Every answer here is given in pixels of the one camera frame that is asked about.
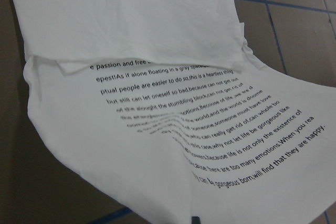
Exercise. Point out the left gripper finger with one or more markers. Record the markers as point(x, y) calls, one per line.
point(196, 220)

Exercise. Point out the white long-sleeve printed shirt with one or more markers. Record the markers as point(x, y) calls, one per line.
point(161, 105)

